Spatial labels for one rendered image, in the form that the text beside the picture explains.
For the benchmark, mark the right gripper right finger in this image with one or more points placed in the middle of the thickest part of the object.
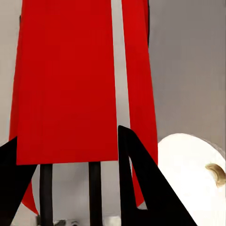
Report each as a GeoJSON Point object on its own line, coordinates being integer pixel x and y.
{"type": "Point", "coordinates": [164, 207]}

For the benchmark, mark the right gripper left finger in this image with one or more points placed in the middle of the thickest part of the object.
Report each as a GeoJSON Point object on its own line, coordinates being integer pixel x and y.
{"type": "Point", "coordinates": [14, 180]}

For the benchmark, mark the radio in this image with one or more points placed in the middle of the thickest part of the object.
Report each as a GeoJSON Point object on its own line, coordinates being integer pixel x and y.
{"type": "Point", "coordinates": [82, 69]}

